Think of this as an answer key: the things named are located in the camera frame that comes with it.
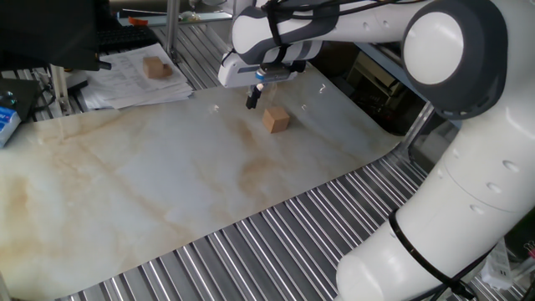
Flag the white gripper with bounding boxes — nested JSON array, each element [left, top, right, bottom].
[[217, 51, 300, 110]]

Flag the small wooden cube block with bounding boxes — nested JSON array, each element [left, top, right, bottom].
[[262, 105, 291, 135]]

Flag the light wooden block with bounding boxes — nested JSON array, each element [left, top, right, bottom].
[[142, 56, 165, 79]]

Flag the beige equipment box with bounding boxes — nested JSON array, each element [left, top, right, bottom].
[[345, 49, 402, 91]]

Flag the white paper stack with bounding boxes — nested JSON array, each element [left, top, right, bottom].
[[79, 43, 194, 110]]

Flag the blue grey metal shelf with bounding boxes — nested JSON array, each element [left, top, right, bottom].
[[353, 39, 463, 130]]

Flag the marble pattern table mat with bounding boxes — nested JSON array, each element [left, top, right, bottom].
[[0, 66, 405, 301]]

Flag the black keyboard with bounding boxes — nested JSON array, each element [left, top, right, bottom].
[[97, 24, 161, 54]]

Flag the black computer monitor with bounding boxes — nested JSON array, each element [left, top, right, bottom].
[[0, 0, 113, 72]]

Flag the black flat pad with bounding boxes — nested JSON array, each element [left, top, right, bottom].
[[0, 77, 41, 122]]

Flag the blue white tissue pack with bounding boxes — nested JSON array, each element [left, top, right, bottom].
[[0, 106, 22, 148]]

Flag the white power strip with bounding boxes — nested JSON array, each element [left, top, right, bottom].
[[480, 240, 513, 290]]

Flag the silver wrist camera blue cap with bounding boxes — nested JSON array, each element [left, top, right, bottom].
[[255, 66, 298, 84]]

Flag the aluminium frame post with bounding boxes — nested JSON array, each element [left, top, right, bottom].
[[396, 102, 436, 156], [165, 0, 181, 64]]

